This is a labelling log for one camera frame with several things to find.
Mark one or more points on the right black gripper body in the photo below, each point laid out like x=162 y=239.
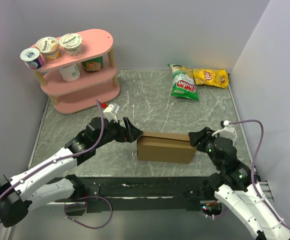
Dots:
x=205 y=143

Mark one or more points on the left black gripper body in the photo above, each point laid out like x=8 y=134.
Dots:
x=114 y=131

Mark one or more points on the brown cardboard box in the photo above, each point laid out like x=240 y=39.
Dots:
x=165 y=147

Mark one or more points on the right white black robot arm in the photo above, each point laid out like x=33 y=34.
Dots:
x=236 y=187

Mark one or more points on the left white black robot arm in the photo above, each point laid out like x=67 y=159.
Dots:
x=33 y=188

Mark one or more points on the green Chuba chips bag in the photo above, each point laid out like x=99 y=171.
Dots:
x=183 y=84

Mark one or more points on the pink three-tier shelf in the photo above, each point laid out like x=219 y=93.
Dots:
x=73 y=96

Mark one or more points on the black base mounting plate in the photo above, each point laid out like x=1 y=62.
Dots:
x=190 y=193

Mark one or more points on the yellow Lays chips bag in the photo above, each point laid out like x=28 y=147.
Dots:
x=211 y=77

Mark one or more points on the green snack cup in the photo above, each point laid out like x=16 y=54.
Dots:
x=93 y=65

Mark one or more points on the white plastic cup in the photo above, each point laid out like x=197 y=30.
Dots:
x=70 y=73

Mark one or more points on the white Chobani yogurt cup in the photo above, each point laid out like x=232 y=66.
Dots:
x=71 y=42

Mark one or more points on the orange Chobani yogurt cup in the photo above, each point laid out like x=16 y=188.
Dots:
x=48 y=47

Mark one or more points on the blue white yogurt cup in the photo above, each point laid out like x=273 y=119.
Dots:
x=32 y=58

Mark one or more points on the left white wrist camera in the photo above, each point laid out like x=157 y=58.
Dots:
x=110 y=111

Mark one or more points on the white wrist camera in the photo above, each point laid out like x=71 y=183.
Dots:
x=110 y=111
x=226 y=131

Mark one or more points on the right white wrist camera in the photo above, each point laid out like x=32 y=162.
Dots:
x=226 y=131

